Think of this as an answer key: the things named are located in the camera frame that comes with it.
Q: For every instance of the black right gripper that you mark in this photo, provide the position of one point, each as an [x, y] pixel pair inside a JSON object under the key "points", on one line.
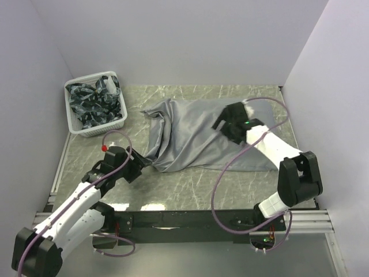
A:
{"points": [[223, 116]]}

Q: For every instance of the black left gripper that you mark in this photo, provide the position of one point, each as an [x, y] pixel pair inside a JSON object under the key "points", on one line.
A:
{"points": [[138, 162]]}

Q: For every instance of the grey pillowcase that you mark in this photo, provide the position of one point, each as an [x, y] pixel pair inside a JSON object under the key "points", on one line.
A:
{"points": [[181, 135]]}

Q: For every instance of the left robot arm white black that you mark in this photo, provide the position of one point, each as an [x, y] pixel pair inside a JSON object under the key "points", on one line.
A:
{"points": [[40, 251]]}

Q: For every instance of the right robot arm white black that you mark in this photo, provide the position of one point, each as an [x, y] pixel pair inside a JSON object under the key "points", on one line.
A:
{"points": [[299, 176]]}

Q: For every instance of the white plastic basket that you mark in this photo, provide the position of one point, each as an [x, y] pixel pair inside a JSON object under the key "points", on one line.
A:
{"points": [[75, 125]]}

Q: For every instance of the dark patterned cloth in basket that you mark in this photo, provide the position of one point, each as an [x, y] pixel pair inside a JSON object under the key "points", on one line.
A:
{"points": [[96, 105]]}

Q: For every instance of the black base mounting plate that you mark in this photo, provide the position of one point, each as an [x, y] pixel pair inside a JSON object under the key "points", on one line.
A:
{"points": [[147, 227]]}

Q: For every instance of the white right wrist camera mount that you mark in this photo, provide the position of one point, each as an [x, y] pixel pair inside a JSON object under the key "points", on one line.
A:
{"points": [[248, 108]]}

